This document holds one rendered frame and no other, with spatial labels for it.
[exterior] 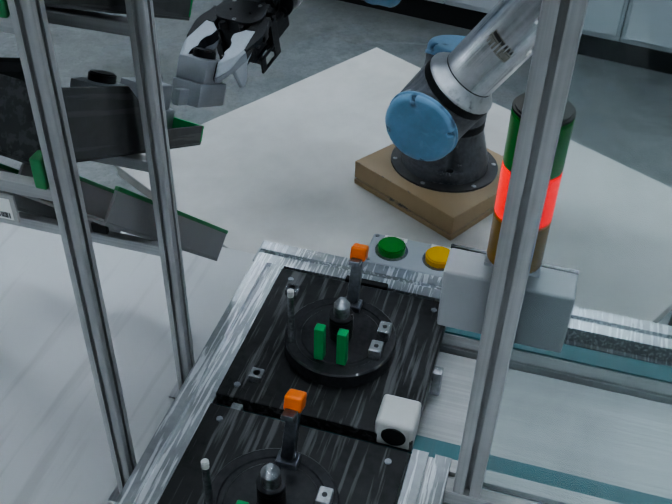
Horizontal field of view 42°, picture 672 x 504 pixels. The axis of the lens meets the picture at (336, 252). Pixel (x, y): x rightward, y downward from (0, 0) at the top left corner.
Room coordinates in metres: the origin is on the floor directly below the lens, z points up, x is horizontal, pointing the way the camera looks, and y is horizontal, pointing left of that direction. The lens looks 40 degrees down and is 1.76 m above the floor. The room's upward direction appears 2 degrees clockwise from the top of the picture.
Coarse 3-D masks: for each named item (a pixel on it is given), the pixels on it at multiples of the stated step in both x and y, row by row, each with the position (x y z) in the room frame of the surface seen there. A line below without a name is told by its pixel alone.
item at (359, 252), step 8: (352, 248) 0.84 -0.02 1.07; (360, 248) 0.84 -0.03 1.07; (368, 248) 0.85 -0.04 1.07; (352, 256) 0.83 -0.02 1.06; (360, 256) 0.83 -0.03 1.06; (352, 264) 0.82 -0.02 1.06; (360, 264) 0.82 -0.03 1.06; (352, 272) 0.83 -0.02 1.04; (360, 272) 0.83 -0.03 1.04; (352, 280) 0.83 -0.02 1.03; (360, 280) 0.83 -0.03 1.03; (352, 288) 0.82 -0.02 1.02; (352, 296) 0.82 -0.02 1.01
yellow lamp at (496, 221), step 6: (492, 222) 0.61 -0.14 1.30; (498, 222) 0.59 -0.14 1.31; (492, 228) 0.60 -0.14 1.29; (498, 228) 0.59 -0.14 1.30; (492, 234) 0.60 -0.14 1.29; (498, 234) 0.59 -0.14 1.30; (492, 240) 0.60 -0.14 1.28; (492, 246) 0.60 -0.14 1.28; (492, 252) 0.59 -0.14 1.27; (492, 258) 0.59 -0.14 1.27
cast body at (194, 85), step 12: (204, 48) 1.03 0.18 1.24; (180, 60) 1.00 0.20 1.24; (192, 60) 0.99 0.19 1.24; (204, 60) 0.99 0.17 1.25; (216, 60) 1.01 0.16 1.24; (180, 72) 0.99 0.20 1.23; (192, 72) 0.99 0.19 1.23; (204, 72) 0.98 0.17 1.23; (180, 84) 0.98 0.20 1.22; (192, 84) 0.97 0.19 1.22; (204, 84) 0.98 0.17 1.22; (216, 84) 1.00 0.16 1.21; (180, 96) 0.95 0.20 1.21; (192, 96) 0.97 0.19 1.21; (204, 96) 0.97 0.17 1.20; (216, 96) 1.00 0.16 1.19
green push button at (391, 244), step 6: (384, 240) 0.98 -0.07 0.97; (390, 240) 0.98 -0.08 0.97; (396, 240) 0.98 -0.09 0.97; (402, 240) 0.98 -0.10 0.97; (378, 246) 0.97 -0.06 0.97; (384, 246) 0.97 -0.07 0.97; (390, 246) 0.97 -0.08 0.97; (396, 246) 0.97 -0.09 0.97; (402, 246) 0.97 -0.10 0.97; (384, 252) 0.96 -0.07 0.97; (390, 252) 0.95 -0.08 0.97; (396, 252) 0.96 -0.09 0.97; (402, 252) 0.96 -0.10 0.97; (390, 258) 0.95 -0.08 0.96
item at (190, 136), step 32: (0, 64) 0.80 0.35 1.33; (0, 96) 0.70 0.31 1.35; (64, 96) 0.70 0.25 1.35; (96, 96) 0.74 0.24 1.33; (128, 96) 0.78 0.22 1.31; (0, 128) 0.69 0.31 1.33; (32, 128) 0.68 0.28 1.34; (96, 128) 0.73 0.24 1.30; (128, 128) 0.78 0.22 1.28; (192, 128) 0.88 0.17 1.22
